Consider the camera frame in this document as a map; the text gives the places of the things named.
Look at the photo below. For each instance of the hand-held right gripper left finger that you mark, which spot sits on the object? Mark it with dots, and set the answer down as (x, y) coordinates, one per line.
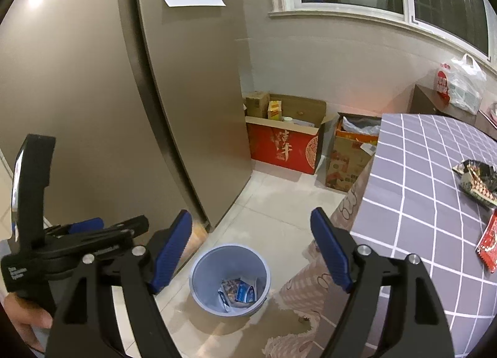
(172, 253)

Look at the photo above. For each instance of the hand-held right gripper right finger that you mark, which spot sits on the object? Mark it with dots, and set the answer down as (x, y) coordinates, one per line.
(330, 253)

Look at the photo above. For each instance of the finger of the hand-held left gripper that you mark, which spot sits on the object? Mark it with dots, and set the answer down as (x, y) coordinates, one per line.
(87, 225)
(120, 228)

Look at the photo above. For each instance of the grey blue trash bin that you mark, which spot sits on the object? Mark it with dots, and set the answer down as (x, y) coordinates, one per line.
(209, 264)

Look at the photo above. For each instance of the red snack wrapper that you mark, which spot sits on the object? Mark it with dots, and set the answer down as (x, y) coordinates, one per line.
(490, 241)

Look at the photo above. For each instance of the person's left hand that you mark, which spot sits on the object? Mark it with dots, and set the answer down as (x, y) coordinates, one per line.
(27, 319)

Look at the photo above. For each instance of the brown snack wrapper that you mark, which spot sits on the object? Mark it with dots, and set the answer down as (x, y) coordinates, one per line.
(230, 289)

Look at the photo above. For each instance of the blue white snack wrapper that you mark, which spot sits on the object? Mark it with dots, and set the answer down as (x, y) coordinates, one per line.
(245, 292)

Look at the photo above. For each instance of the brown printed cardboard box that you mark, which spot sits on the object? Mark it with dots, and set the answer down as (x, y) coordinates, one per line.
(341, 163)

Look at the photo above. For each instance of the round table purple checked cloth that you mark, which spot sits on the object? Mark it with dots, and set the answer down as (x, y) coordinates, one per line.
(407, 187)

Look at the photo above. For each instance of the red cardboard box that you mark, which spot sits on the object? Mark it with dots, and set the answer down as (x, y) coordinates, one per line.
(279, 144)

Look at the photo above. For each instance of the beige refrigerator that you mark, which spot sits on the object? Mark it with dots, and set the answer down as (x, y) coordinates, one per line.
(97, 90)

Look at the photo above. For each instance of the grey plastic bag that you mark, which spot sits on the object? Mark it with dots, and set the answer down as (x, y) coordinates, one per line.
(361, 125)

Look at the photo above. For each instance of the yellow box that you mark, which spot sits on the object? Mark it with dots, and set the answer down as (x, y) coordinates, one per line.
(274, 110)

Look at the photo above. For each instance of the dark snack wrapper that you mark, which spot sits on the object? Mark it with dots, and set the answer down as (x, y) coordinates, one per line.
(475, 181)

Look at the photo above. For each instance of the small brown carton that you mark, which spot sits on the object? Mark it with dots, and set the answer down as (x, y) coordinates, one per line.
(257, 103)

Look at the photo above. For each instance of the dark wooden cabinet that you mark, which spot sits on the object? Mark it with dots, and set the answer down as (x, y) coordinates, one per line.
(423, 101)

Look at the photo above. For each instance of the pink plastic bag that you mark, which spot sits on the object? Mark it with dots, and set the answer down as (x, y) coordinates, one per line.
(493, 111)

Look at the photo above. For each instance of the white plastic bag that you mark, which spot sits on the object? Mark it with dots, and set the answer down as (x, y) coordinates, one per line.
(464, 82)

